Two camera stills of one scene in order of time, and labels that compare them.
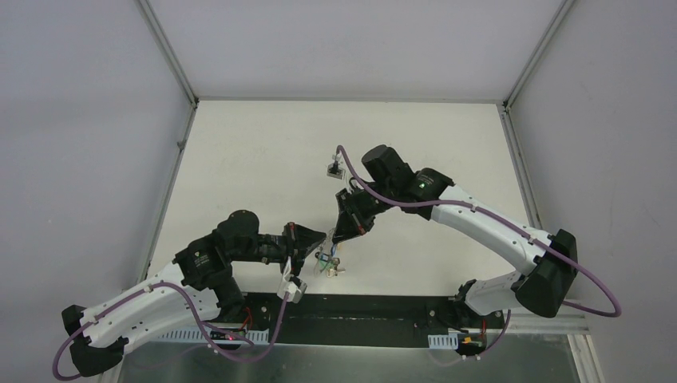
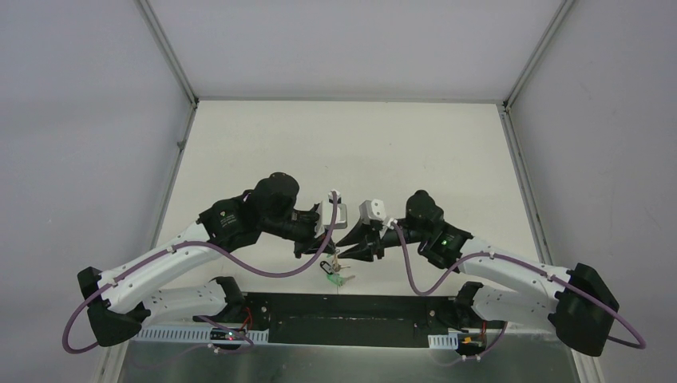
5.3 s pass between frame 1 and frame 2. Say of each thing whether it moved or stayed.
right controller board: stayed
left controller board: stayed
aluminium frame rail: stayed
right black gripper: moved
